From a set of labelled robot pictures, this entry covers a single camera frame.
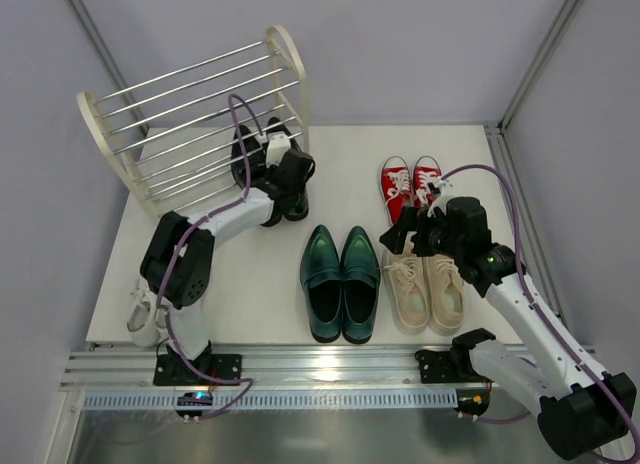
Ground beige lace sneaker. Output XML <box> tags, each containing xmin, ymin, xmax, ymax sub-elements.
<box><xmin>423</xmin><ymin>255</ymin><xmax>465</xmax><ymax>336</ymax></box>
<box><xmin>382</xmin><ymin>248</ymin><xmax>431</xmax><ymax>335</ymax></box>

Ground red canvas sneaker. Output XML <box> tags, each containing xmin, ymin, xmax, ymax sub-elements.
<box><xmin>412</xmin><ymin>155</ymin><xmax>442</xmax><ymax>207</ymax></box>
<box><xmin>380</xmin><ymin>156</ymin><xmax>414</xmax><ymax>224</ymax></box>

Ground white sneaker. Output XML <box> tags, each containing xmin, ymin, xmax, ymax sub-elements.
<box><xmin>126</xmin><ymin>278</ymin><xmax>168</xmax><ymax>348</ymax></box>

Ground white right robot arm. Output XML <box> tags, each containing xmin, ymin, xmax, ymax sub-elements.
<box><xmin>379</xmin><ymin>197</ymin><xmax>639</xmax><ymax>460</ymax></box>

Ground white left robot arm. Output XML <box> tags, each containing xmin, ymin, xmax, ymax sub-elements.
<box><xmin>140</xmin><ymin>149</ymin><xmax>315</xmax><ymax>366</ymax></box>

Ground white metal shoe shelf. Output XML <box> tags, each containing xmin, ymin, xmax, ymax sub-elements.
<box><xmin>76</xmin><ymin>25</ymin><xmax>310</xmax><ymax>218</ymax></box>

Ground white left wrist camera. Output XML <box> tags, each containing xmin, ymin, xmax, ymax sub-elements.
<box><xmin>260</xmin><ymin>131</ymin><xmax>291</xmax><ymax>168</ymax></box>

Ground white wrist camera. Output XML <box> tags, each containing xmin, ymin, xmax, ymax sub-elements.
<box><xmin>260</xmin><ymin>131</ymin><xmax>291</xmax><ymax>168</ymax></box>
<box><xmin>427</xmin><ymin>178</ymin><xmax>456</xmax><ymax>218</ymax></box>

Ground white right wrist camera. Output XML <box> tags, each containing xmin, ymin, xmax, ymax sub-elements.
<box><xmin>427</xmin><ymin>178</ymin><xmax>456</xmax><ymax>218</ymax></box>

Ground aluminium right frame rail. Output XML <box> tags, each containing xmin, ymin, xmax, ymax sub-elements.
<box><xmin>484</xmin><ymin>125</ymin><xmax>567</xmax><ymax>324</ymax></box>

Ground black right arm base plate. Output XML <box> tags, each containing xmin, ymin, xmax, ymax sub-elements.
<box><xmin>414</xmin><ymin>349</ymin><xmax>458</xmax><ymax>384</ymax></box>

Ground slotted grey cable duct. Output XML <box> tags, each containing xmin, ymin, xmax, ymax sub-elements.
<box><xmin>82</xmin><ymin>387</ymin><xmax>458</xmax><ymax>411</ymax></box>

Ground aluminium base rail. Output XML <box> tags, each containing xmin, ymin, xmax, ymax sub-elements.
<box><xmin>59</xmin><ymin>344</ymin><xmax>448</xmax><ymax>391</ymax></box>

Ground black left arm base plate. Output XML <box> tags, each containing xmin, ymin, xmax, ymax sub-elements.
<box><xmin>152</xmin><ymin>352</ymin><xmax>243</xmax><ymax>387</ymax></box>

